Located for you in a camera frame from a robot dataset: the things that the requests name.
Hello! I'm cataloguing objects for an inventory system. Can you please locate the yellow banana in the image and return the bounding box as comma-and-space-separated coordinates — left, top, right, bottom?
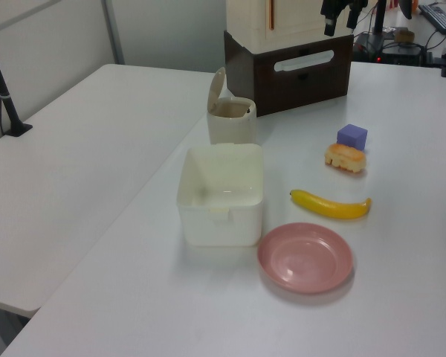
289, 188, 372, 220

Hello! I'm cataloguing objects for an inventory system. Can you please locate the white plastic storage box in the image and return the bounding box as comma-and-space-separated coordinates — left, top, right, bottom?
176, 143, 265, 248

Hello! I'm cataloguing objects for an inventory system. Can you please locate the black keyboard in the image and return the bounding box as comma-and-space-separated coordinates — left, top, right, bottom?
418, 3, 446, 33

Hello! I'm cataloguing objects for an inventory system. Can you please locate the black monitor stand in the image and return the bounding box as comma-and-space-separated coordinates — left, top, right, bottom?
356, 0, 424, 57

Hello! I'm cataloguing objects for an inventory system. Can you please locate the beige trash can lid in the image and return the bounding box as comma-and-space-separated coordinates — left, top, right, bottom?
207, 66, 227, 113

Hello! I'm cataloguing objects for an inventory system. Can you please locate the white oven appliance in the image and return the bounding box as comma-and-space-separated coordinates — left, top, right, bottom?
223, 29, 354, 118

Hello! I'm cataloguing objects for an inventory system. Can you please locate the cream plastic carry box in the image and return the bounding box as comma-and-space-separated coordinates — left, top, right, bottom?
225, 0, 354, 53

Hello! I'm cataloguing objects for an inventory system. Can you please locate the toasted bread roll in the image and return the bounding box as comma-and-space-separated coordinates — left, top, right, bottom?
323, 143, 368, 173

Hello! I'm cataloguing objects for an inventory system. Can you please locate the beige trash can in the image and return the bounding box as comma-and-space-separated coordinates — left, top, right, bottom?
207, 97, 257, 146

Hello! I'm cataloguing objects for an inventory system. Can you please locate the black camera pole with clamp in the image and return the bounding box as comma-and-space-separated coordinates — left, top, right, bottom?
0, 28, 33, 138

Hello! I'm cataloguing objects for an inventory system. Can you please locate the small cardboard box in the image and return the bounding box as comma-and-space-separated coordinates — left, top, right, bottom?
392, 28, 416, 42

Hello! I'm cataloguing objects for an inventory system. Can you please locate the pink plate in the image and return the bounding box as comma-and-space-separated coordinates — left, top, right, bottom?
256, 222, 355, 295

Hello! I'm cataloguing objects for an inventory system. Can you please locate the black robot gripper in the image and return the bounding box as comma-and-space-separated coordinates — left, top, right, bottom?
320, 0, 361, 37

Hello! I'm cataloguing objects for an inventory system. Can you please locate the purple cube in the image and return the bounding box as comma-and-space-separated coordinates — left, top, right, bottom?
336, 123, 369, 152

